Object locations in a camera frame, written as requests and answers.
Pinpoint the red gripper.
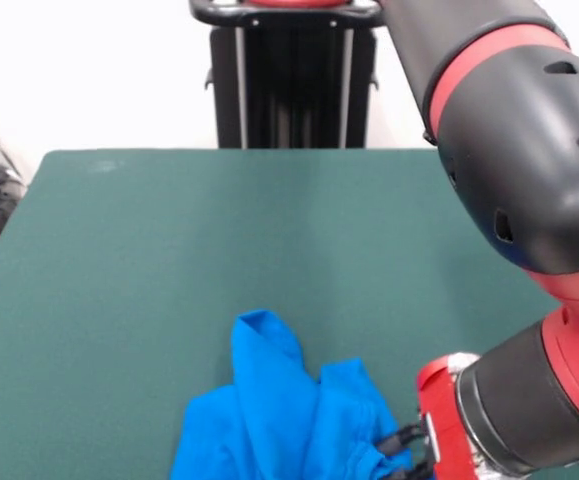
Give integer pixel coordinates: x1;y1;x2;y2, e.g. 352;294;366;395
374;352;493;480

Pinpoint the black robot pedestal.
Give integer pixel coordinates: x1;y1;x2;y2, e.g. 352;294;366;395
188;0;405;150

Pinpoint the blue printed t-shirt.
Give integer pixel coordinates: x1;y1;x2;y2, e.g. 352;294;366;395
168;308;416;480

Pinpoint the dark green tablecloth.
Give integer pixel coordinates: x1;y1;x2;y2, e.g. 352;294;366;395
0;148;570;480

